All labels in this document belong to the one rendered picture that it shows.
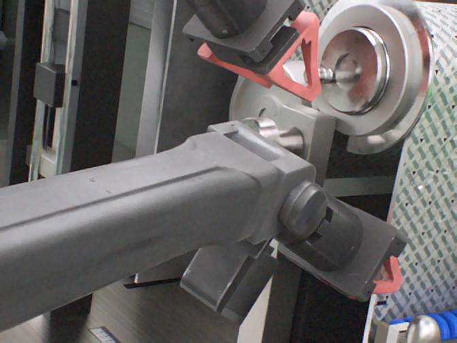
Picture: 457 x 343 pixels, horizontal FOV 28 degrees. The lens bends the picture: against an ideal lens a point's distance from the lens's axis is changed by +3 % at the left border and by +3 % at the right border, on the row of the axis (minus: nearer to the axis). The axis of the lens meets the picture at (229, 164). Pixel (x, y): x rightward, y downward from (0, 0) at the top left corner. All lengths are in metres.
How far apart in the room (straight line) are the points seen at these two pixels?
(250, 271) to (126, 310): 0.43
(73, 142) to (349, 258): 0.37
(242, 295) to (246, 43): 0.20
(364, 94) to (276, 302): 0.22
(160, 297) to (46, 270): 0.72
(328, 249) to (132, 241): 0.28
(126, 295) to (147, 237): 0.64
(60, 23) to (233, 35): 0.34
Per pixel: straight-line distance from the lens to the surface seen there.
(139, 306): 1.10
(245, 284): 0.68
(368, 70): 0.78
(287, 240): 0.70
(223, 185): 0.53
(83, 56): 0.96
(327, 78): 0.80
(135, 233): 0.47
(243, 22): 0.73
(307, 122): 0.81
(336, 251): 0.73
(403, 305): 0.86
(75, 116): 0.97
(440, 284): 0.88
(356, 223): 0.74
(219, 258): 0.66
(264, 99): 0.91
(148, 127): 1.12
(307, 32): 0.74
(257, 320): 0.87
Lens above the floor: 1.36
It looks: 15 degrees down
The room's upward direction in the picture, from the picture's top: 9 degrees clockwise
